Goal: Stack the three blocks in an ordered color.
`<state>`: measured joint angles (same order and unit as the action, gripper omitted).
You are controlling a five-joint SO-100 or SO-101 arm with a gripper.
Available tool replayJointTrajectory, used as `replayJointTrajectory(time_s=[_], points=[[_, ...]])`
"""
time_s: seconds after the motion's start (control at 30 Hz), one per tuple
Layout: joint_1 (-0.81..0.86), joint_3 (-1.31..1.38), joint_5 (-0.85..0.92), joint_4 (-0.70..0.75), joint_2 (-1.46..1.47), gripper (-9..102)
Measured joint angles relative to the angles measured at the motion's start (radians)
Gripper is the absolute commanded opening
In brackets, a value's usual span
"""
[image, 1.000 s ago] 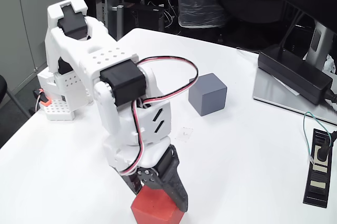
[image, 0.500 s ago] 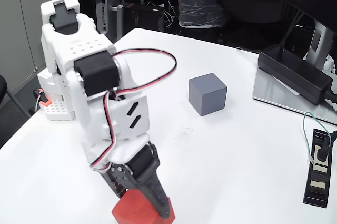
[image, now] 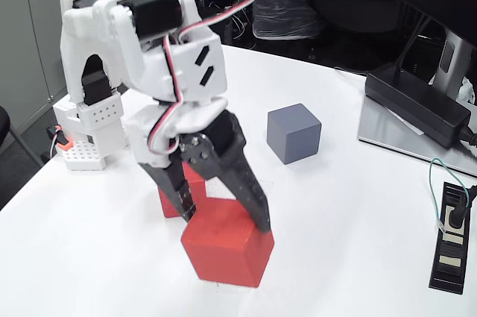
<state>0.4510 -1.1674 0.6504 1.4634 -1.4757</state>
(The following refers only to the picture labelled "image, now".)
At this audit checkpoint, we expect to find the red wooden block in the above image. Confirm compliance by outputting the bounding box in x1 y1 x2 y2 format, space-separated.
180 197 276 289
157 162 208 219

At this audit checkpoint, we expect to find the grey wooden block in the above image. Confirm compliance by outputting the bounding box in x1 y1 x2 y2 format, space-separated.
266 103 323 166

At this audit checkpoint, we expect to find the white perforated table clamp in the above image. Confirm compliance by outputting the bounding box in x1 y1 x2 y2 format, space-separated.
61 140 107 172

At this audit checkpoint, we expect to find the silver monitor stand base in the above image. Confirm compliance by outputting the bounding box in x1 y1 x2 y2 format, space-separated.
357 95 477 178

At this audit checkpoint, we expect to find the black chair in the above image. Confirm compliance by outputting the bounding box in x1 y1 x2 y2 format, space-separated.
0 105 45 169

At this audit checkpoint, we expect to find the black power adapter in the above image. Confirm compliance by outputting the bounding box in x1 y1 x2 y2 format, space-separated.
364 66 473 149

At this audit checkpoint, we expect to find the black power plug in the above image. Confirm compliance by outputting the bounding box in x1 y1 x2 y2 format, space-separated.
446 184 477 229

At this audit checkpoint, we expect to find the black power strip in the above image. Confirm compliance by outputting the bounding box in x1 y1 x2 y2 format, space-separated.
428 181 471 295

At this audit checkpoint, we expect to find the silver monitor stand column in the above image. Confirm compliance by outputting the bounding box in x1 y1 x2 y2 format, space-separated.
432 29 476 98

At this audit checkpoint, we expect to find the crumpled white paper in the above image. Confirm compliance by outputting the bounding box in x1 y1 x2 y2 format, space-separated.
461 76 477 105

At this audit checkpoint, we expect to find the orange cable connector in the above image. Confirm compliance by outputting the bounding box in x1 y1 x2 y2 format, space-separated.
46 125 72 152

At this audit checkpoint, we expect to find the green thin cable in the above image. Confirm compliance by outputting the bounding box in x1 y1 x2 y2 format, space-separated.
428 157 471 236

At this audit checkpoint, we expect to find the black adapter cable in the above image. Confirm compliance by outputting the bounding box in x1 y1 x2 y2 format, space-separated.
458 126 477 146

